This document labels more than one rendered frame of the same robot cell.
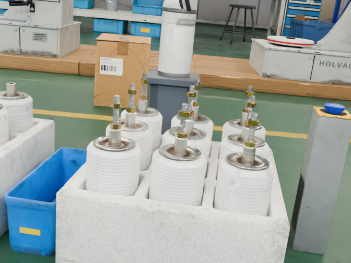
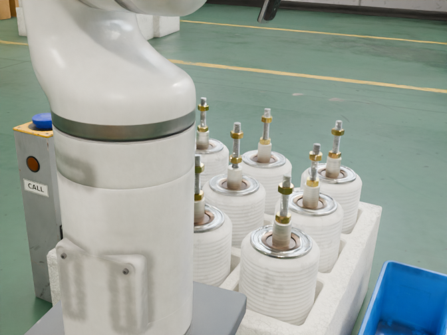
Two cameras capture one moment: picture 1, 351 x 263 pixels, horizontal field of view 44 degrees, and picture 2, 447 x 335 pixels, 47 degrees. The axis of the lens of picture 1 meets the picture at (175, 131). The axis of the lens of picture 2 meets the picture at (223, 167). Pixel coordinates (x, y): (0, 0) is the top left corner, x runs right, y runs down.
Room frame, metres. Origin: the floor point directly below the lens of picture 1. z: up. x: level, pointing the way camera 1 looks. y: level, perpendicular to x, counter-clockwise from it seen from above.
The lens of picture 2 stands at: (1.49, 0.19, 0.57)
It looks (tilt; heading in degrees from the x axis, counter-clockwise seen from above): 23 degrees down; 199
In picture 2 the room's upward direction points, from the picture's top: 2 degrees clockwise
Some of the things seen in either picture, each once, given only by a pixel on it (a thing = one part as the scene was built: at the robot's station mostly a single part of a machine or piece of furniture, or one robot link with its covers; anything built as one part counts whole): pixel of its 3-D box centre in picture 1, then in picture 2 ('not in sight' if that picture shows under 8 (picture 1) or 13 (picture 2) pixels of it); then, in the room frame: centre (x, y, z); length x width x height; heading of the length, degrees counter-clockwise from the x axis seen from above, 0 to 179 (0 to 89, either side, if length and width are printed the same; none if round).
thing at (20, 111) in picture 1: (12, 131); not in sight; (1.00, 0.40, 0.16); 0.10 x 0.10 x 0.18
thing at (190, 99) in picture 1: (190, 104); (235, 147); (0.83, -0.02, 0.31); 0.01 x 0.01 x 0.08
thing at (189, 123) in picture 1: (187, 127); (234, 177); (0.83, -0.02, 0.26); 0.02 x 0.02 x 0.03
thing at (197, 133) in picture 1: (187, 133); (234, 185); (0.83, -0.02, 0.25); 0.08 x 0.08 x 0.01
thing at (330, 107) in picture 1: (333, 109); (46, 122); (0.88, -0.32, 0.32); 0.04 x 0.04 x 0.02
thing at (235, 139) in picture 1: (246, 141); not in sight; (0.82, -0.14, 0.25); 0.08 x 0.08 x 0.01
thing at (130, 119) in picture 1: (130, 119); (310, 195); (0.84, 0.09, 0.26); 0.02 x 0.02 x 0.03
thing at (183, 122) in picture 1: (182, 124); (265, 130); (0.71, -0.01, 0.30); 0.01 x 0.01 x 0.08
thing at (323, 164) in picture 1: (318, 182); (55, 215); (0.88, -0.32, 0.16); 0.07 x 0.07 x 0.31; 84
